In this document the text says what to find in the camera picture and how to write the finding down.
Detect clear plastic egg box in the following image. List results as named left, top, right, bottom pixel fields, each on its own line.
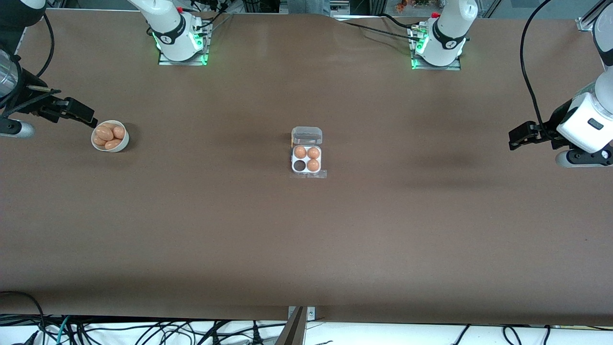
left=290, top=126, right=323, bottom=175

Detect white round bowl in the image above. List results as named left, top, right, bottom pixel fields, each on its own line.
left=91, top=120, right=130, bottom=153

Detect silver aluminium profile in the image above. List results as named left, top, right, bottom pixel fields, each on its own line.
left=576, top=0, right=613, bottom=32

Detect clear adhesive tape strip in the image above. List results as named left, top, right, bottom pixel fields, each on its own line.
left=289, top=169, right=328, bottom=180

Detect grey blue trousers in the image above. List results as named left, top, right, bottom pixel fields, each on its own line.
left=286, top=0, right=332, bottom=17

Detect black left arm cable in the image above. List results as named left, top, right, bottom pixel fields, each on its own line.
left=520, top=0, right=554, bottom=137

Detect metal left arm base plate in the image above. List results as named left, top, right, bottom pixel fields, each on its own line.
left=410, top=24, right=462, bottom=71

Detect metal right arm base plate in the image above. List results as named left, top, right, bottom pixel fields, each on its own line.
left=158, top=19, right=210, bottom=66

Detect silver aluminium frame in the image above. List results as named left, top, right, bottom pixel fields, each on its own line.
left=331, top=0, right=389, bottom=21

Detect teal cable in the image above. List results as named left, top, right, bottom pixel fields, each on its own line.
left=57, top=315, right=73, bottom=345

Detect silver metal bracket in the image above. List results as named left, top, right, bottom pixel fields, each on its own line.
left=287, top=306, right=316, bottom=321

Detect dark camera stand bar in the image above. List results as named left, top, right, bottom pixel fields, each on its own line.
left=275, top=307, right=307, bottom=345

